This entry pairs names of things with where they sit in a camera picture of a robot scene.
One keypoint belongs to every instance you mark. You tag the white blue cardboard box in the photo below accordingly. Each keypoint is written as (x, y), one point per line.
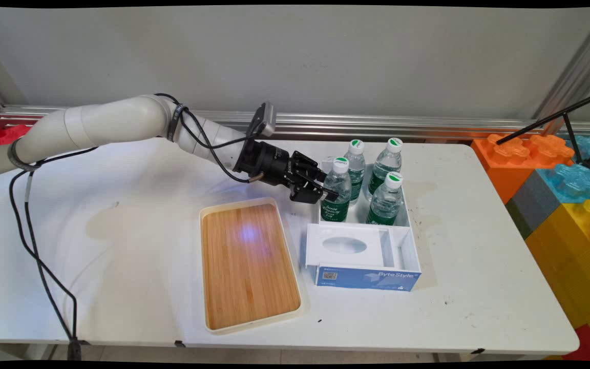
(366, 279)

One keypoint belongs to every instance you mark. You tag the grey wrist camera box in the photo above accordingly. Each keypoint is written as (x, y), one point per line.
(265, 120)

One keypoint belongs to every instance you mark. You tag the orange foam block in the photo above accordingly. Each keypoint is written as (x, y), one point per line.
(505, 169)

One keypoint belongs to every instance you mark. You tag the horizontal aluminium frame rail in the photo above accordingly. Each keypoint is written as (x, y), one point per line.
(377, 125)

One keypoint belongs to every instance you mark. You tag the grey foam block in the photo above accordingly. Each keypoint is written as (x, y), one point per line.
(530, 205)

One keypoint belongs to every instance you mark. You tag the blue foam block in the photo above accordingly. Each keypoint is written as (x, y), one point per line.
(576, 184)

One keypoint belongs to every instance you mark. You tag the slanted aluminium frame post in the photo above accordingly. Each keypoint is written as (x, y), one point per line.
(576, 66)

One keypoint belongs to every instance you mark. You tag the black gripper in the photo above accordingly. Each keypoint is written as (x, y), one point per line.
(267, 164)

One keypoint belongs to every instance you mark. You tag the black tripod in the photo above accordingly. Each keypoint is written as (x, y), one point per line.
(571, 130)

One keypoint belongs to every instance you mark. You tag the wooden tray cream rim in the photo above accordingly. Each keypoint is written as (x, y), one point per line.
(249, 266)

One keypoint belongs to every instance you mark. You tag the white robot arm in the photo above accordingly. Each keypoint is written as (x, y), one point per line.
(95, 125)

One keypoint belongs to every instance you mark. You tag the clear water bottle green label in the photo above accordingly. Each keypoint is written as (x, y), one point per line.
(384, 202)
(356, 164)
(387, 164)
(341, 179)

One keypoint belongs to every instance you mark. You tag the red foam block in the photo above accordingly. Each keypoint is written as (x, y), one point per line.
(589, 346)

